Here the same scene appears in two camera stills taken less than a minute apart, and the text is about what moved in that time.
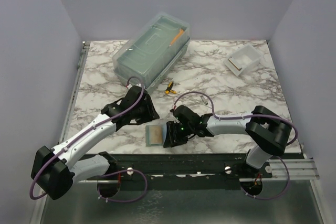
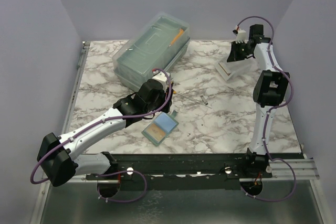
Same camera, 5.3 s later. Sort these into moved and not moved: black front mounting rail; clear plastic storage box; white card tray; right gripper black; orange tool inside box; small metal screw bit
Moved: white card tray; right gripper black
Not moved: orange tool inside box; black front mounting rail; clear plastic storage box; small metal screw bit
